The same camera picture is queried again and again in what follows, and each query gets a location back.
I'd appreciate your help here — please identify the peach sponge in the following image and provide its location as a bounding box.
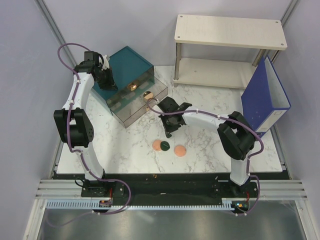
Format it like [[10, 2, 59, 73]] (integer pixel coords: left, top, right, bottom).
[[152, 139, 162, 152], [174, 145, 187, 157]]

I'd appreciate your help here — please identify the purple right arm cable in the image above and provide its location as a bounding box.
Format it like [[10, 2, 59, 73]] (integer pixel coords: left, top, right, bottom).
[[145, 97, 265, 217]]

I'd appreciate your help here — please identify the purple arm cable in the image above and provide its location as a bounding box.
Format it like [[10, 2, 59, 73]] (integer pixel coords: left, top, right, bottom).
[[145, 97, 265, 217], [46, 40, 132, 228]]

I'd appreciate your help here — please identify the blue lever arch binder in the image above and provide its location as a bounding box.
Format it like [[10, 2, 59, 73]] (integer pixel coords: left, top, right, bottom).
[[241, 57, 291, 136]]

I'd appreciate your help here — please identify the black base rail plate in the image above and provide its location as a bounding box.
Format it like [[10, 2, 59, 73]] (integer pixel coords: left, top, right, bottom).
[[81, 179, 258, 199]]

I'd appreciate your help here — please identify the peach sponge right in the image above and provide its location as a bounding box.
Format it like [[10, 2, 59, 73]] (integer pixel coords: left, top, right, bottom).
[[174, 145, 187, 157]]

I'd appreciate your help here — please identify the peach sponge left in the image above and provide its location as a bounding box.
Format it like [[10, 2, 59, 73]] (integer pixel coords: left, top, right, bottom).
[[152, 139, 162, 152]]

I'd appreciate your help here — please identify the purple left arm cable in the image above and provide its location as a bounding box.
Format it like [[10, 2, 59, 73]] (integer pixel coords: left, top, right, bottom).
[[46, 40, 132, 228]]

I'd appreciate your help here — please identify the teal drawer organizer box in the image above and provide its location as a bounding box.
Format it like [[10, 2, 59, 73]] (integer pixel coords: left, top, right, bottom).
[[93, 46, 154, 109]]

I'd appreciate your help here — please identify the gold round jar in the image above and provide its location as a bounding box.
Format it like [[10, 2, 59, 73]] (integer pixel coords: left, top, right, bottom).
[[143, 91, 154, 103]]

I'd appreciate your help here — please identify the beige two-tier shelf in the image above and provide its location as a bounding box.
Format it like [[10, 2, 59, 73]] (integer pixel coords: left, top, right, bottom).
[[173, 14, 288, 90]]

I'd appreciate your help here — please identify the light blue cable duct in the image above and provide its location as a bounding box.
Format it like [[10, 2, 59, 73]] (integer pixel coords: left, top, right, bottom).
[[46, 199, 250, 211]]

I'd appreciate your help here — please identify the dark green puff left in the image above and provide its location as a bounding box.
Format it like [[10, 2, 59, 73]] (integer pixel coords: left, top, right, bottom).
[[160, 141, 171, 152]]

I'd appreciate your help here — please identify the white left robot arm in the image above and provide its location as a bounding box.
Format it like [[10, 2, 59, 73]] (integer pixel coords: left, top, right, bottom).
[[53, 50, 118, 198]]

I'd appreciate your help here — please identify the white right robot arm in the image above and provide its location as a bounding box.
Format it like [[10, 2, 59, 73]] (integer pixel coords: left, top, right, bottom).
[[157, 97, 257, 197]]

